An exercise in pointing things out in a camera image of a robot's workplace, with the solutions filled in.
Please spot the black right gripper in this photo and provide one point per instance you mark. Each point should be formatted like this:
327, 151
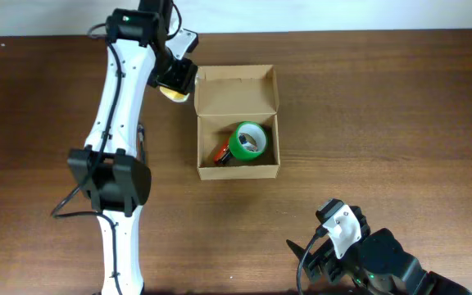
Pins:
320, 262

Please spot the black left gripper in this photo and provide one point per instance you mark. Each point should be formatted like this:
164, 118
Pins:
177, 78

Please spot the brown cardboard box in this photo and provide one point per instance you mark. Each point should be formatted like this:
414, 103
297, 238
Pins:
225, 97

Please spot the red black stapler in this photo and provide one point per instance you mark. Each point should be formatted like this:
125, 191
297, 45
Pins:
224, 155

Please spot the small blue white box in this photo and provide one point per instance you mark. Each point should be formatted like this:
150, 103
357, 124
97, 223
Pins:
248, 142

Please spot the green tape roll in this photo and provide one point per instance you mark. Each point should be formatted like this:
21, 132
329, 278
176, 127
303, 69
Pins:
257, 132

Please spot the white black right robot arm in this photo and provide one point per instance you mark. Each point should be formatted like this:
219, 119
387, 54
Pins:
388, 269

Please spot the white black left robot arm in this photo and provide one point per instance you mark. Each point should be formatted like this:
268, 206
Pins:
146, 47

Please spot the black pen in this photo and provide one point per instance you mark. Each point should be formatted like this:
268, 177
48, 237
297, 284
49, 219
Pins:
141, 148

